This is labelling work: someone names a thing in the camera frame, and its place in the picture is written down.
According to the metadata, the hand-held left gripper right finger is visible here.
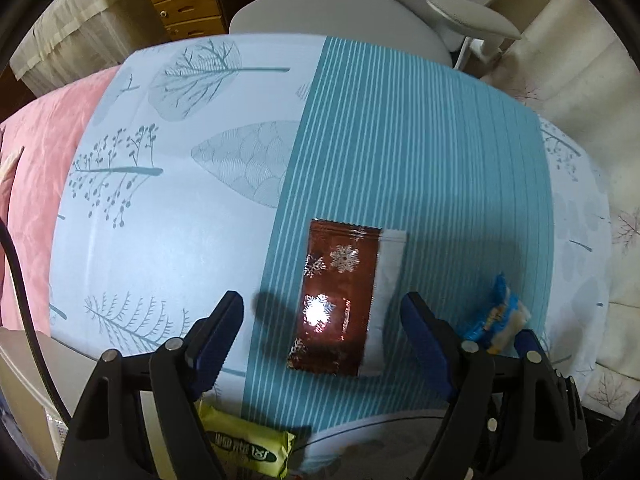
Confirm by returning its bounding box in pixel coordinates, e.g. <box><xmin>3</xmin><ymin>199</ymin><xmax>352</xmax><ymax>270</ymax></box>
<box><xmin>400</xmin><ymin>291</ymin><xmax>585</xmax><ymax>480</ymax></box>

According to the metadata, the wooden drawer cabinet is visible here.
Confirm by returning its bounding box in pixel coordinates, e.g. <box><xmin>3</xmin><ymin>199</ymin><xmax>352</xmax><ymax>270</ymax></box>
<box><xmin>131</xmin><ymin>0</ymin><xmax>236</xmax><ymax>41</ymax></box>

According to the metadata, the black cable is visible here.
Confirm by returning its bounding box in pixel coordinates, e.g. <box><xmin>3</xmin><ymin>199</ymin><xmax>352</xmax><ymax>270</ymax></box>
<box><xmin>0</xmin><ymin>220</ymin><xmax>73</xmax><ymax>426</ymax></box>

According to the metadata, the blue snack packet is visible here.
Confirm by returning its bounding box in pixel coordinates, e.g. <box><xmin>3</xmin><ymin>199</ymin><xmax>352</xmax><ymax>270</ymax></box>
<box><xmin>462</xmin><ymin>272</ymin><xmax>532</xmax><ymax>356</ymax></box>

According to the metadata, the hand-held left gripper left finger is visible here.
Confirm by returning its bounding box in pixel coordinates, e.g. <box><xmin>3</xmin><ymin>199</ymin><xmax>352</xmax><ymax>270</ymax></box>
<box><xmin>56</xmin><ymin>290</ymin><xmax>246</xmax><ymax>480</ymax></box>

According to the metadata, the pink blanket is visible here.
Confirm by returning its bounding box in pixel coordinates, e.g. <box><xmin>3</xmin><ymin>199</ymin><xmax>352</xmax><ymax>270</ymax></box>
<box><xmin>0</xmin><ymin>65</ymin><xmax>123</xmax><ymax>341</ymax></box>

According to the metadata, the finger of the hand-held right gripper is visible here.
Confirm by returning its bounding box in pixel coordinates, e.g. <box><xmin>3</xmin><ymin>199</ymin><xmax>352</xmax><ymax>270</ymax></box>
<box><xmin>515</xmin><ymin>329</ymin><xmax>548</xmax><ymax>358</ymax></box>

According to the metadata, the yellow green snack packet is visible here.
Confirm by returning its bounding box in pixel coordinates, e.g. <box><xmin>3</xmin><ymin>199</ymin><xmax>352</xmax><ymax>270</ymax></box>
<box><xmin>197</xmin><ymin>400</ymin><xmax>297</xmax><ymax>479</ymax></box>

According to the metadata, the brown snowflake foil packet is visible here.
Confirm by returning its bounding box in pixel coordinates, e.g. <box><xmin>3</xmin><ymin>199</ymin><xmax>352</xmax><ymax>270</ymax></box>
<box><xmin>286</xmin><ymin>218</ymin><xmax>385</xmax><ymax>377</ymax></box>

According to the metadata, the white packet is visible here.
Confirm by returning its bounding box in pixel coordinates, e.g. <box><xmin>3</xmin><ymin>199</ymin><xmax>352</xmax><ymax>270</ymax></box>
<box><xmin>360</xmin><ymin>229</ymin><xmax>407</xmax><ymax>377</ymax></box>

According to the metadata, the leaf print tablecloth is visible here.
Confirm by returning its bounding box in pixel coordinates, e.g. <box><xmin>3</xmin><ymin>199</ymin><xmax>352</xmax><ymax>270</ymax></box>
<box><xmin>47</xmin><ymin>34</ymin><xmax>613</xmax><ymax>480</ymax></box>

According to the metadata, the white lace bed cover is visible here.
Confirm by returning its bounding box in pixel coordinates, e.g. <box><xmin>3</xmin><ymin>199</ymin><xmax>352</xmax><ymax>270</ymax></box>
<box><xmin>10</xmin><ymin>0</ymin><xmax>166</xmax><ymax>96</ymax></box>

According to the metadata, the white chair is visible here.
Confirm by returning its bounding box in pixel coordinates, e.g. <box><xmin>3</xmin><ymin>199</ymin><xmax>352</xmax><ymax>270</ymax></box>
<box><xmin>229</xmin><ymin>0</ymin><xmax>453</xmax><ymax>67</ymax></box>

